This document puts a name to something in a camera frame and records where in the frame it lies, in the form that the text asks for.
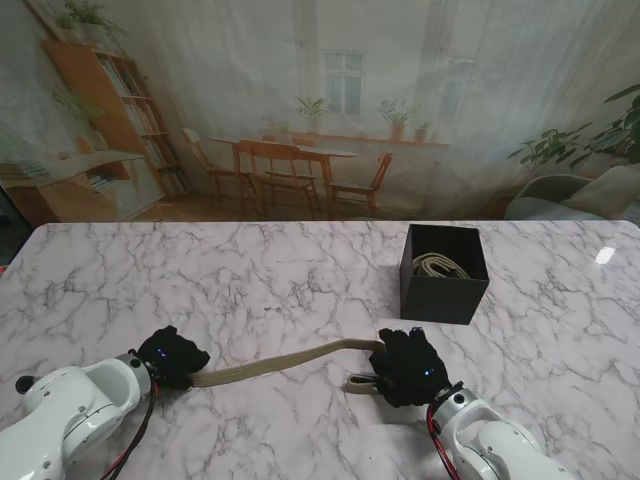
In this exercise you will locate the printed room scene backdrop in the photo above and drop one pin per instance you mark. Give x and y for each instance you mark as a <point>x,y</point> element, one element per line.
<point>320,100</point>

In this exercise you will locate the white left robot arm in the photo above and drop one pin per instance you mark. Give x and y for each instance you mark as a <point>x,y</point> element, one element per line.
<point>65,405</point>

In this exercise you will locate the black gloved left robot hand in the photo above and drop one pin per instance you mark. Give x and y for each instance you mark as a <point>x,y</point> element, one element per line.
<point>170,357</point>

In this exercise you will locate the black square storage box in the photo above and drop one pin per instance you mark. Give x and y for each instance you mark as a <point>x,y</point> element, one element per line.
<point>440,300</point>

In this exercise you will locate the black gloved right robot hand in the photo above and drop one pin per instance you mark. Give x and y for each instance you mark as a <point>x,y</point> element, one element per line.
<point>412,365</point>

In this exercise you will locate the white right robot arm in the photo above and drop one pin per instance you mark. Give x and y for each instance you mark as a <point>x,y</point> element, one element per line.
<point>485,440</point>

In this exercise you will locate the beige woven belt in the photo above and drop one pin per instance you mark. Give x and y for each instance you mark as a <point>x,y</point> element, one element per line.
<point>440,265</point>
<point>280,364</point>

